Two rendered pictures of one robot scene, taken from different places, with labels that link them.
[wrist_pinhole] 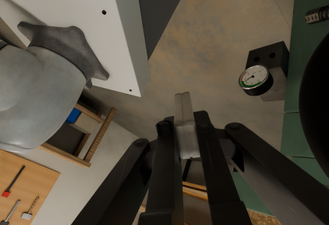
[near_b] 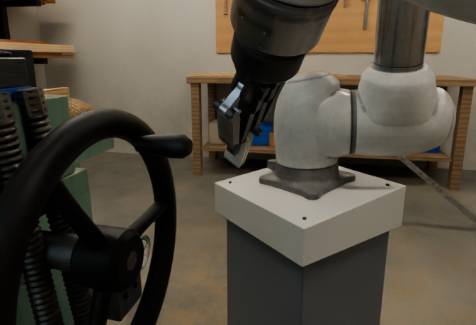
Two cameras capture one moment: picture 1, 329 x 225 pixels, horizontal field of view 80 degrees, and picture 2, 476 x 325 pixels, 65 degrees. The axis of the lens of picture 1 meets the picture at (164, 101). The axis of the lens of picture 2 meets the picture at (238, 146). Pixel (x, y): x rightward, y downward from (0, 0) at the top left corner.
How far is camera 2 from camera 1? 0.38 m
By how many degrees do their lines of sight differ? 24
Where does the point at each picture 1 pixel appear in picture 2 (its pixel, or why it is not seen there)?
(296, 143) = (81, 201)
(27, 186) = not seen: hidden behind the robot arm
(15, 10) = (363, 185)
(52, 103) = (293, 126)
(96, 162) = (176, 86)
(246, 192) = not seen: hidden behind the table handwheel
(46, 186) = (224, 30)
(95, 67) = (278, 180)
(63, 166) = (217, 62)
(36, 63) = (323, 150)
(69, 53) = (307, 175)
